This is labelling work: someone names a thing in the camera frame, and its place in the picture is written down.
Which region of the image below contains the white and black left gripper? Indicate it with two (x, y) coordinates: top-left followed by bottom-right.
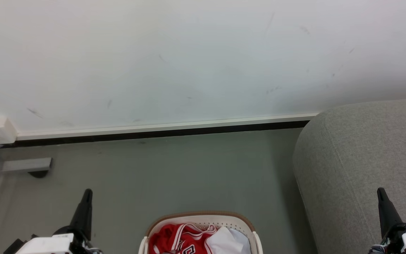
(14, 189), (102, 254)

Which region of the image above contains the black round foot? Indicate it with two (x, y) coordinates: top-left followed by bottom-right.
(27, 170), (50, 179)

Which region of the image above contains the white wall skirting strip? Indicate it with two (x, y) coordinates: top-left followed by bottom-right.
(16, 113), (320, 141)

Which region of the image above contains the white laundry basket brown rim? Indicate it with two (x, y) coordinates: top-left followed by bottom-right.
(139, 211), (264, 254)

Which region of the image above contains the grey fabric sofa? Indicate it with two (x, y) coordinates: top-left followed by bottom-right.
(292, 98), (406, 254)

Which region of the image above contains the red and white sports jersey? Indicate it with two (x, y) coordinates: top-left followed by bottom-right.
(149, 223), (241, 254)

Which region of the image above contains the pale blue white cloth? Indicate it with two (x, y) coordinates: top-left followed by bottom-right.
(229, 228), (252, 254)

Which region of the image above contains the grey metal frame leg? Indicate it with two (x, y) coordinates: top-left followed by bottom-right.
(0, 132), (53, 177)

